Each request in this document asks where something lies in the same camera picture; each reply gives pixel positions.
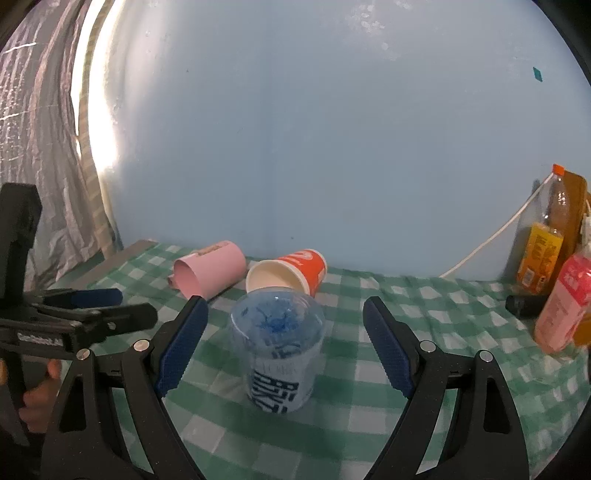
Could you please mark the green white checkered tablecloth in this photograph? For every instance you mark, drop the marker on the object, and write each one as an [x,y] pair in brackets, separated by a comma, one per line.
[353,378]

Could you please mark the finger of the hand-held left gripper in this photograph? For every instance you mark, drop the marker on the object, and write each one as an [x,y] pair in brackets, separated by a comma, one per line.
[124,317]
[92,298]

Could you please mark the person's left hand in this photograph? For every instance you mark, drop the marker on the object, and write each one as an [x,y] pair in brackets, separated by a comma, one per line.
[40,400]

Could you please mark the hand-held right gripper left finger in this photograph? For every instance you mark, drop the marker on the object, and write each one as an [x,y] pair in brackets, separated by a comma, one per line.
[182,344]

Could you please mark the pink label bottle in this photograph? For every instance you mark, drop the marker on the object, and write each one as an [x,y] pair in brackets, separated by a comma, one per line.
[561,304]

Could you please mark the clear plastic cup blue print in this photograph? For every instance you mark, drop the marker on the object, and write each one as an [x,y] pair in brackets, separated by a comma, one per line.
[277,355]

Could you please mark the brown board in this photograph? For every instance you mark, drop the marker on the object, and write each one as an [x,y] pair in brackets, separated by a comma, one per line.
[576,203]

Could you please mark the red paper cup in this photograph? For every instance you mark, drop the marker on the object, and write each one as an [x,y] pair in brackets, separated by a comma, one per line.
[310,268]

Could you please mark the orange cap bottle yellow label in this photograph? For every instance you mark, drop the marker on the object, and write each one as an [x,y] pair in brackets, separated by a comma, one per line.
[538,258]

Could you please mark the teal wall sticker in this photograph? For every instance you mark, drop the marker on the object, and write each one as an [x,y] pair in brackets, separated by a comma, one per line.
[538,74]

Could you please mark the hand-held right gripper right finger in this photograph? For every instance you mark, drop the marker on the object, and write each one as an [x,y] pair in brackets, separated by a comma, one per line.
[388,344]

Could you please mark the small black object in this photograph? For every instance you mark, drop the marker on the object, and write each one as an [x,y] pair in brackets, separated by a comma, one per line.
[522,305]

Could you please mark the grey curtain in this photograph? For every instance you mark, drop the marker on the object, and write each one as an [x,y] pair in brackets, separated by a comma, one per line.
[41,138]

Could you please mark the pink paper cup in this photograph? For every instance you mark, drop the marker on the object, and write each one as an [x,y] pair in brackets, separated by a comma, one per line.
[212,270]

